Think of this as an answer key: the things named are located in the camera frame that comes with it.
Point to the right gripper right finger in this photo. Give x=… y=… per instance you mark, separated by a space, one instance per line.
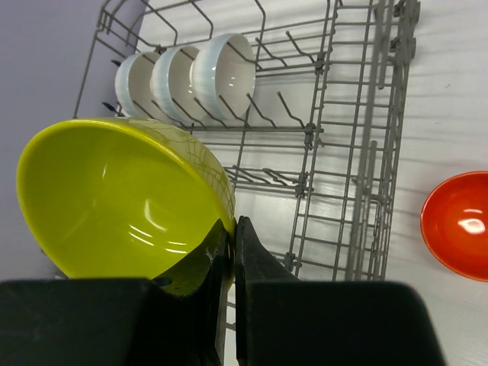
x=282 y=320

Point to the grey wire dish rack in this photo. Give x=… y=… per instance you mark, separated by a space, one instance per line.
x=314 y=158

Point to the lime green bowl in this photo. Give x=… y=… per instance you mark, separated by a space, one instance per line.
x=123 y=197

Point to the orange bowl left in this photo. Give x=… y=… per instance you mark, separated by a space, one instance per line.
x=453 y=223

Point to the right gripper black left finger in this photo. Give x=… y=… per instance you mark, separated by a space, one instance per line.
x=177 y=318

